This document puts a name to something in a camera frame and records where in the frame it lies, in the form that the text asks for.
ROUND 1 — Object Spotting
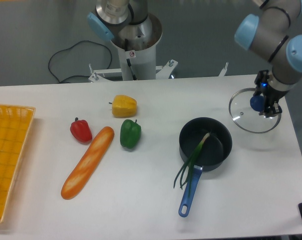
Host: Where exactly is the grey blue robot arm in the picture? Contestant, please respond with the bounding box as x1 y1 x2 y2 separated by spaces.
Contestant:
87 0 302 118

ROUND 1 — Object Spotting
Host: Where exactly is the green bell pepper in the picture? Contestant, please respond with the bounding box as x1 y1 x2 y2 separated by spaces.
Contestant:
120 119 141 149

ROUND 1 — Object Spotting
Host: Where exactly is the yellow woven basket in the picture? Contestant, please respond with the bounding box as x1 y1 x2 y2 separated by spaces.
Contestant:
0 104 36 223

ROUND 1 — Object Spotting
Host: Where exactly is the dark pot blue handle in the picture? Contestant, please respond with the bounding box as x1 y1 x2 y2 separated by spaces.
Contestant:
176 117 233 218

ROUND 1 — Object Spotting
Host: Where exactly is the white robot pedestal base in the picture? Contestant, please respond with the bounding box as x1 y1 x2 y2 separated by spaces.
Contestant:
87 13 178 81

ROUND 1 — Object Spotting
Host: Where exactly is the green spring onion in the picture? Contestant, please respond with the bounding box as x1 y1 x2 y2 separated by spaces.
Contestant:
173 133 210 189

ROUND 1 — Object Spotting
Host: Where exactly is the yellow bell pepper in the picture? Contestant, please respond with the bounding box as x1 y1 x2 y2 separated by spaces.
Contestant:
109 95 137 118

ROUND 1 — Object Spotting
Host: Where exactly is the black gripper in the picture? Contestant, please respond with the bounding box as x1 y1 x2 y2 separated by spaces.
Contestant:
253 70 290 118

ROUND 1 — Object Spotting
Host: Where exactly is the glass pot lid blue knob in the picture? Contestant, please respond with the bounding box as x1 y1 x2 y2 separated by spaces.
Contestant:
229 88 281 134

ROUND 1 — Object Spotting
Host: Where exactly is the black cable on floor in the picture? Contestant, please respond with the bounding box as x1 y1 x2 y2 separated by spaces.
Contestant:
48 40 113 84

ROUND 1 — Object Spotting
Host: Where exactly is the orange baguette bread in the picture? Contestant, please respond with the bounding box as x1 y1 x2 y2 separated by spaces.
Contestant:
60 126 114 200

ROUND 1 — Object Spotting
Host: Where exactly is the red bell pepper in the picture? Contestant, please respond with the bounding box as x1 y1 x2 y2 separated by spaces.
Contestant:
70 117 92 144

